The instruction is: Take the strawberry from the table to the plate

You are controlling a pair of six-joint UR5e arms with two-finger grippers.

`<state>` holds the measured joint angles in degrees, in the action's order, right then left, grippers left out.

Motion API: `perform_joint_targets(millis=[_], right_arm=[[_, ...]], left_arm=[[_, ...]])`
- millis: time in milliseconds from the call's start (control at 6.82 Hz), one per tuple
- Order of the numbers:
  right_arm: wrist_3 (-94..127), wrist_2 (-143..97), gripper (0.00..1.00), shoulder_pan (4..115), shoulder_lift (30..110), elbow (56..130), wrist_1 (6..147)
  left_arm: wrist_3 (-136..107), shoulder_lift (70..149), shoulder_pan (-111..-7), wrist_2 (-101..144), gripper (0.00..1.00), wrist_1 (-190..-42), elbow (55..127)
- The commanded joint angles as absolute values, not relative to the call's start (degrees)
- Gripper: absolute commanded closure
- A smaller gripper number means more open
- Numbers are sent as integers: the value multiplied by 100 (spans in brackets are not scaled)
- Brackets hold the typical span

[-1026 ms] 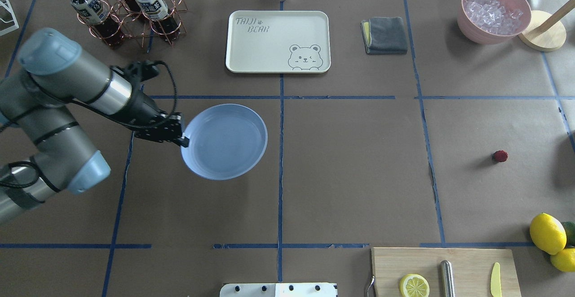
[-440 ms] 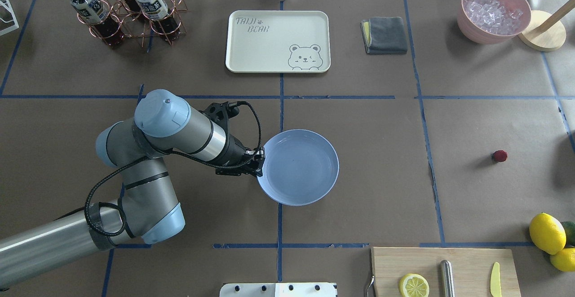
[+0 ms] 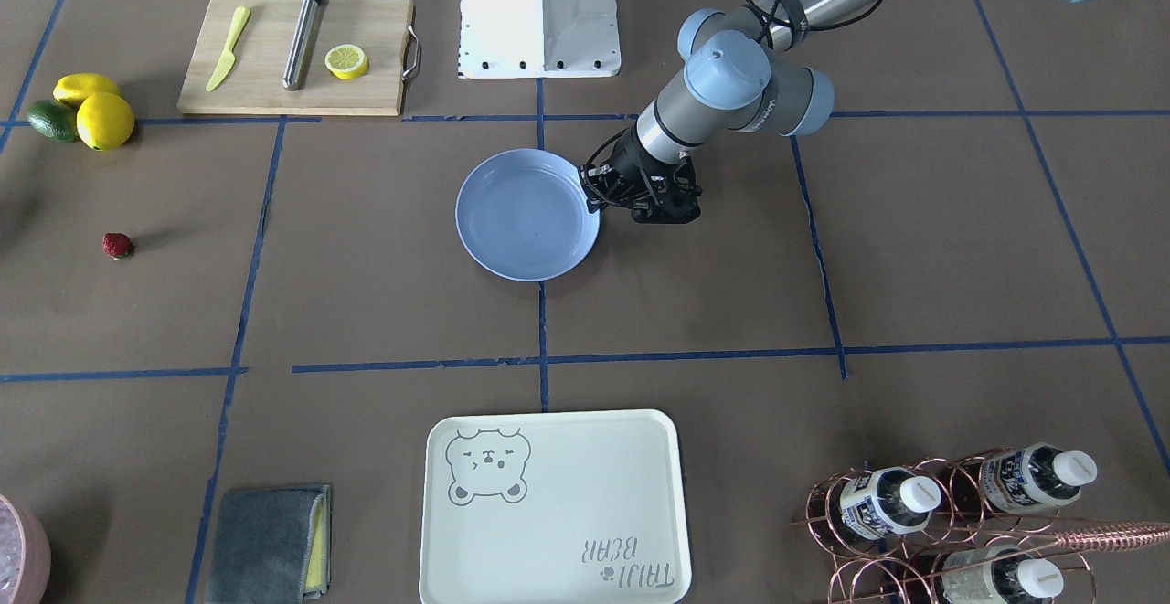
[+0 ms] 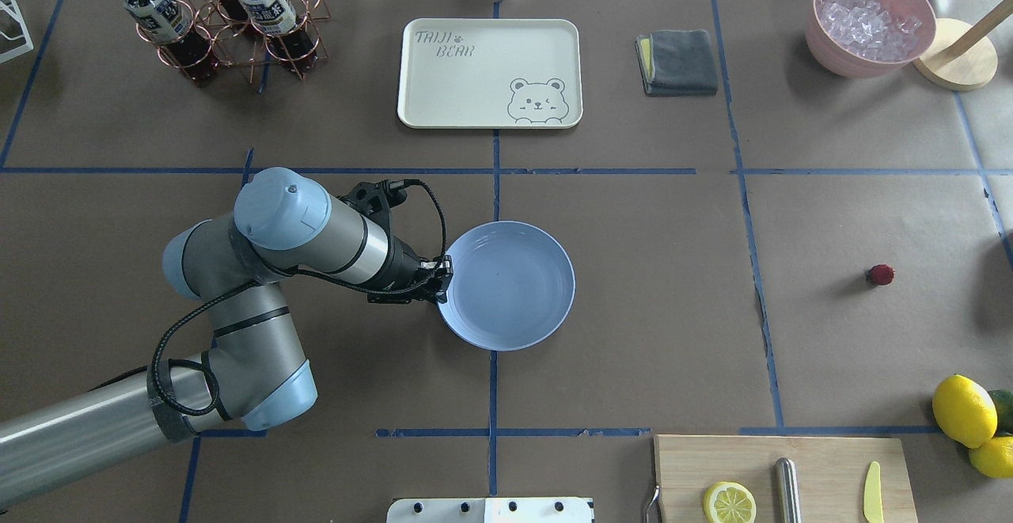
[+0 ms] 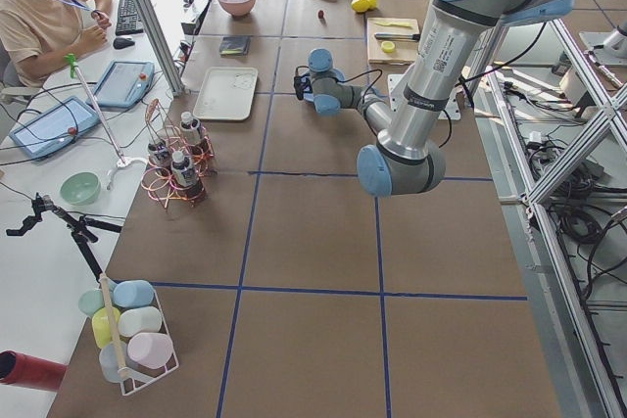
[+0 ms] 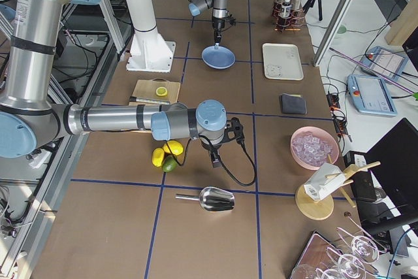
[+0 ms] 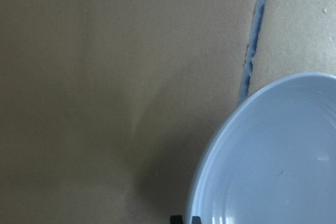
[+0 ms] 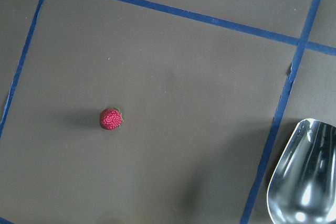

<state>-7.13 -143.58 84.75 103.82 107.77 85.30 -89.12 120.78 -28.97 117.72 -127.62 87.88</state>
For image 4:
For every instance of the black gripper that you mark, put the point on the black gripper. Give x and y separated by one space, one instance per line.
401 267

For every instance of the blue plate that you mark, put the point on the blue plate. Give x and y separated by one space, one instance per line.
512 286

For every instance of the red strawberry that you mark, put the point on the red strawberry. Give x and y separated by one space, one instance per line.
880 275

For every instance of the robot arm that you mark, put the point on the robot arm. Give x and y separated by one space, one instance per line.
238 354

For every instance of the cream bear tray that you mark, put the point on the cream bear tray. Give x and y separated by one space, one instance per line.
485 73

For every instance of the dark tea bottle right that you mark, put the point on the dark tea bottle right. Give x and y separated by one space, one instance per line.
287 37

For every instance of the metal hook utensil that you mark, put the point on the metal hook utensil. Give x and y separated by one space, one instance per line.
651 510

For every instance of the grey folded cloth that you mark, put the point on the grey folded cloth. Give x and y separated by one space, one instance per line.
677 63

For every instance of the lemon half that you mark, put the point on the lemon half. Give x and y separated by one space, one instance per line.
727 501

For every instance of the dark tea bottle left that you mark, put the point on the dark tea bottle left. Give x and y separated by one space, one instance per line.
168 24

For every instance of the steel scoop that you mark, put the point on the steel scoop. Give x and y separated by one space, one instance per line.
788 488

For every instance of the wooden cutting board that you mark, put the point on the wooden cutting board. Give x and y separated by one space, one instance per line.
831 472

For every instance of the yellow plastic knife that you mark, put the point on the yellow plastic knife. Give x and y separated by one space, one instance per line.
872 506

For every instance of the pink bowl of ice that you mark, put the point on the pink bowl of ice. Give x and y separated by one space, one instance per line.
869 38

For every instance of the large yellow lemon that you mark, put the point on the large yellow lemon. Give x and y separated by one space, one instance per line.
964 411

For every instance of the round wooden stand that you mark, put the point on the round wooden stand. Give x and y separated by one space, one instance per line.
961 57

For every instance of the green lime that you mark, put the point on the green lime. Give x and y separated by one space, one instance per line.
1002 400

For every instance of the small yellow lemon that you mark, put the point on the small yellow lemon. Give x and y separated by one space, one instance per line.
993 458

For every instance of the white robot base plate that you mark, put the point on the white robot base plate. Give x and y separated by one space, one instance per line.
564 508

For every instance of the copper wire bottle rack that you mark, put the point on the copper wire bottle rack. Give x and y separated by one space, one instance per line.
251 57

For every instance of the white wire rack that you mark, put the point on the white wire rack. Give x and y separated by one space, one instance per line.
15 36

